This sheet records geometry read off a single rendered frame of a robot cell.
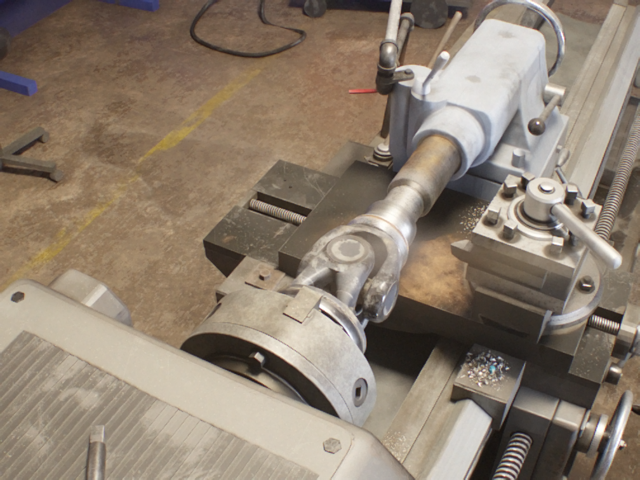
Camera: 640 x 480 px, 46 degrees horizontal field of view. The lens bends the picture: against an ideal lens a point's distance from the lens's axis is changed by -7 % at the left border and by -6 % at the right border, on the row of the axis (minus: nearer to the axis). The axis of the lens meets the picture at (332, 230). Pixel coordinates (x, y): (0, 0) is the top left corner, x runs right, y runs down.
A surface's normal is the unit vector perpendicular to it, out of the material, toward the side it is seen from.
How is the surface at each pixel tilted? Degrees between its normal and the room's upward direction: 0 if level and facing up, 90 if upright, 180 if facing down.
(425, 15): 90
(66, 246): 0
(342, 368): 49
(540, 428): 90
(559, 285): 0
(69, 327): 0
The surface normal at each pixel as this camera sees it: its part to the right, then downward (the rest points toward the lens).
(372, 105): 0.00, -0.76
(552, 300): -0.49, 0.57
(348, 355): 0.65, -0.30
